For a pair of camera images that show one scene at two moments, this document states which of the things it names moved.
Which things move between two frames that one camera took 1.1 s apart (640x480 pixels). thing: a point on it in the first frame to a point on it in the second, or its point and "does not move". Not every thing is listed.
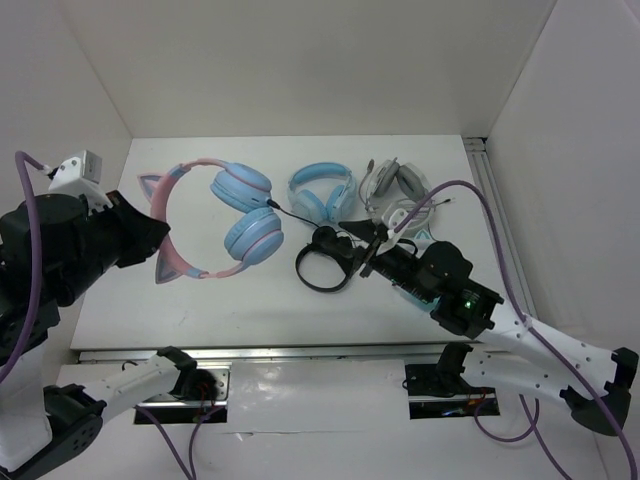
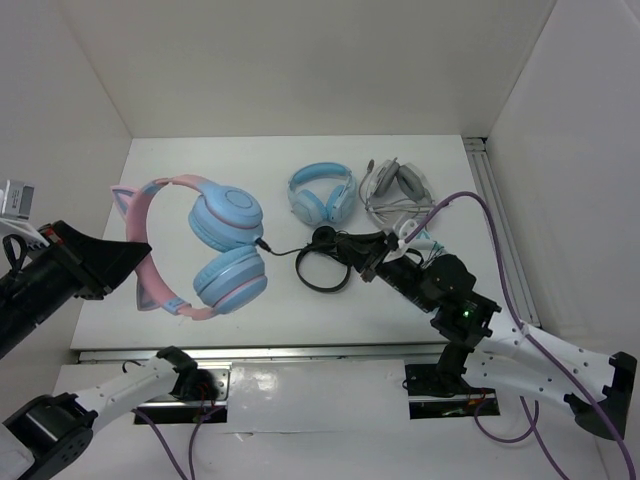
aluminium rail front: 311,353 does not move
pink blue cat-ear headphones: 254,237 to 230,279
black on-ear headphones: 340,249 does not move
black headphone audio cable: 275,205 to 267,248
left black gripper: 146,233 to 99,263
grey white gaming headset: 400,186 does not move
